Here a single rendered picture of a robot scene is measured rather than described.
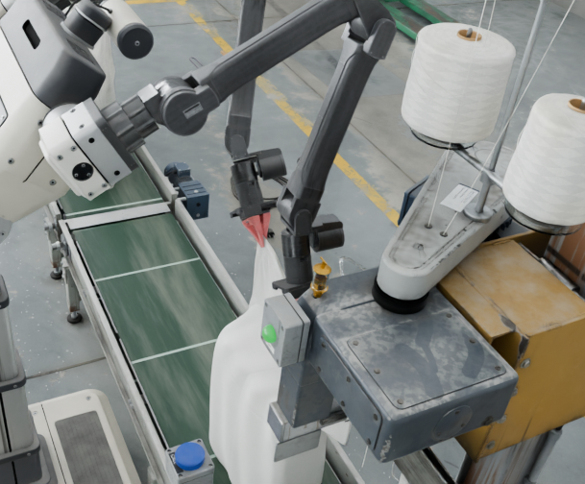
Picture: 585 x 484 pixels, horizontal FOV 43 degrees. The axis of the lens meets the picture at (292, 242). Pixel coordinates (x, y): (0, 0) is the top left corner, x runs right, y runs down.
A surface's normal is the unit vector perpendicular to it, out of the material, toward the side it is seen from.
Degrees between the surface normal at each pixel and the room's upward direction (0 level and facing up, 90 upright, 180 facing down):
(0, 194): 115
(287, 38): 78
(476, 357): 0
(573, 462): 0
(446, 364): 0
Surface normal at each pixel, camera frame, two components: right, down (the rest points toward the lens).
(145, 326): 0.11, -0.80
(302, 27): 0.36, 0.42
